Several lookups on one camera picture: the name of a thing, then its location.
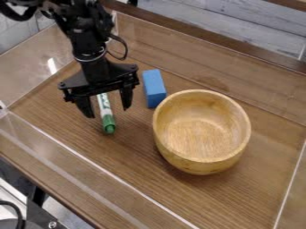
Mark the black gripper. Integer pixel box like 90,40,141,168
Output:
59,56,139,118

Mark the green Expo marker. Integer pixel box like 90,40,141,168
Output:
97,93,117,134

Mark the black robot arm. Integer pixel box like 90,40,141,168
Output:
0,0,141,118

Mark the brown wooden bowl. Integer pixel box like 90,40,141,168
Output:
153,89,252,175

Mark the blue rectangular block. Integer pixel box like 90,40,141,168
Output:
142,69,167,108

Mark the black metal stand base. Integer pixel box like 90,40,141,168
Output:
0,198,69,229

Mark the black cable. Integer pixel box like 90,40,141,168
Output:
0,199,27,229

